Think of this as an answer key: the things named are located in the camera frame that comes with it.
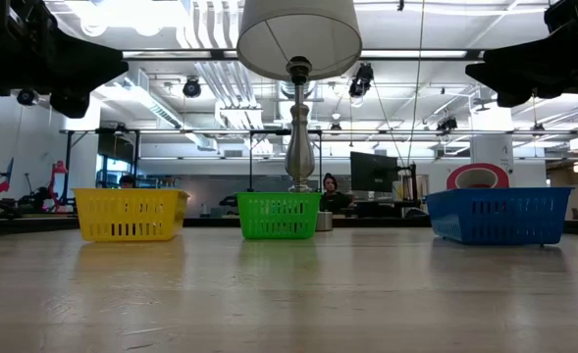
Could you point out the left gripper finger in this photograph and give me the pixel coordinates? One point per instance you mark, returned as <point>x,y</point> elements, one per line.
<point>87,68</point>

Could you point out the black aluminium table frame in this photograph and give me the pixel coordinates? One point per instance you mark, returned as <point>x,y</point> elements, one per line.
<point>382,221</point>

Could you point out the red metal stand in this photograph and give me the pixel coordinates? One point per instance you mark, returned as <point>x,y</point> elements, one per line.
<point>58,169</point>

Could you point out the green plastic basket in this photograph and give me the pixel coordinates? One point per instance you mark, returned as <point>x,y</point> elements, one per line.
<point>278,201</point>

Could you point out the black overhead crossbar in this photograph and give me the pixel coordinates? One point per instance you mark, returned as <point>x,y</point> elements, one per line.
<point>472,54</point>

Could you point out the black ceiling spotlight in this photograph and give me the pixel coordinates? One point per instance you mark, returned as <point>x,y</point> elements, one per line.
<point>447,124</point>
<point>192,88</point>
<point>362,78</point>
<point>26,96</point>

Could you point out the red tape roll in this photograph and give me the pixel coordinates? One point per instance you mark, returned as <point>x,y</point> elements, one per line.
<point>450,181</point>

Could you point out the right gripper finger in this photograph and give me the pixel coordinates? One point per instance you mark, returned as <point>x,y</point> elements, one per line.
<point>514,71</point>

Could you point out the yellow plastic basket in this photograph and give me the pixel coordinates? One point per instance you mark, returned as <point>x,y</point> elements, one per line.
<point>131,206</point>

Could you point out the blue plastic basket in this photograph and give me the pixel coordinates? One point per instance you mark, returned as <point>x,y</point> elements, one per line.
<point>499,196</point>

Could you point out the black monitor on arm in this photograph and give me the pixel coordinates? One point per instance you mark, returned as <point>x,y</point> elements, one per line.
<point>374,171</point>

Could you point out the person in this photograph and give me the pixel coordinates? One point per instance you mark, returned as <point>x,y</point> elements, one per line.
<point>126,182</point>
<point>335,201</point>

